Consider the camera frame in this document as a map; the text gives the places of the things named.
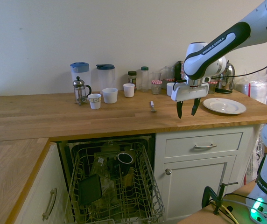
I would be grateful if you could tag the black tall object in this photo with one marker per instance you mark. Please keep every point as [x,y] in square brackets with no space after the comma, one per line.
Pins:
[178,70]

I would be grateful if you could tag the printed plastic bag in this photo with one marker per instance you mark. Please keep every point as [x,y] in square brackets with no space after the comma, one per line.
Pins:
[255,158]

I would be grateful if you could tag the round metal door knob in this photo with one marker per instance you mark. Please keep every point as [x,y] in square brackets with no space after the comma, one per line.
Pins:
[168,171]

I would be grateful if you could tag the clear glass jug with label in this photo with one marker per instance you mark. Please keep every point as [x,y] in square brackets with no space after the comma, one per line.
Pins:
[100,163]

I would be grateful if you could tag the clear pitcher light blue lid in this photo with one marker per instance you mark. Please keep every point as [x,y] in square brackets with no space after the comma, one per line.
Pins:
[81,74]

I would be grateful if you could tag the glass jar red checkered lid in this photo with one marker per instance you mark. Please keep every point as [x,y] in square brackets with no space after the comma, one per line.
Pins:
[156,87]
[213,87]

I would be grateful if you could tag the glass french press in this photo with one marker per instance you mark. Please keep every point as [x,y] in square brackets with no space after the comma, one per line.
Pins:
[79,91]

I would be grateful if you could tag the clear pitcher dark blue lid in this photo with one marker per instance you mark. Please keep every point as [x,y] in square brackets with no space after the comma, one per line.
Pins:
[105,79]

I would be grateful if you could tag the clear bottle green lid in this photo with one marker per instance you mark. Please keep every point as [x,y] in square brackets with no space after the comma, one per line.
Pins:
[144,79]

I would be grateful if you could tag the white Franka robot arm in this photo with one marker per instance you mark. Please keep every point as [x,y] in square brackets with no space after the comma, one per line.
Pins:
[217,50]

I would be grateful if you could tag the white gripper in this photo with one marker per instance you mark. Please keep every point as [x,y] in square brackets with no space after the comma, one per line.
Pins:
[189,92]

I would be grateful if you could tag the white dinner plate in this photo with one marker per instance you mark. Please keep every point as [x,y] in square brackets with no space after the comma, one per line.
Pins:
[224,106]

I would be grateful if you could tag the clear plastic bag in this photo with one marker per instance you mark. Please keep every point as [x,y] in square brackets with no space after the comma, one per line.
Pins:
[255,89]

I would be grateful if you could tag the built-in dishwasher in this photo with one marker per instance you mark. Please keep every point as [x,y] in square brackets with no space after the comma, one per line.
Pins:
[63,158]

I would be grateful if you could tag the wide white cup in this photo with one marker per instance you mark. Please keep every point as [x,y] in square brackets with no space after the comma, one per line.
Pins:
[110,96]

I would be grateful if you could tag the plain white cup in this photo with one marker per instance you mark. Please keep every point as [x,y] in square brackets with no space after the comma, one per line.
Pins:
[128,91]
[169,88]

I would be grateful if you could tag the small patterned white cup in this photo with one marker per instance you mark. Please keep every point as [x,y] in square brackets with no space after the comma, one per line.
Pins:
[94,102]

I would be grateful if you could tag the black square container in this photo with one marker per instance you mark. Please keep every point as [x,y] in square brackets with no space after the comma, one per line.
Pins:
[89,190]

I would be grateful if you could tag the spice jar dark lid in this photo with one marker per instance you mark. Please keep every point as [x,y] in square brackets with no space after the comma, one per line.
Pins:
[132,79]

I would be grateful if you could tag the clear glass tumbler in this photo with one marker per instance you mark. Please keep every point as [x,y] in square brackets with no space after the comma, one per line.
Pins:
[156,75]

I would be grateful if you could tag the black mug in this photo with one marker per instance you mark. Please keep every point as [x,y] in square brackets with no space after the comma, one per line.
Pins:
[124,161]

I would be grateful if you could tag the white corner cabinet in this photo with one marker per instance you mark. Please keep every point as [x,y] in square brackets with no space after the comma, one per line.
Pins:
[54,168]

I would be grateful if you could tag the stainless steel kettle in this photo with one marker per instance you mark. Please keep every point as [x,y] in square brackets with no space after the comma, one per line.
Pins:
[228,80]

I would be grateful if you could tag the black screw clamp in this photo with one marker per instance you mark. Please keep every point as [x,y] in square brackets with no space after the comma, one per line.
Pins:
[208,191]

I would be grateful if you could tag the white kitchen cabinet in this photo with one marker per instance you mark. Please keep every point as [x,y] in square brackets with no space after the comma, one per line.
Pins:
[194,186]

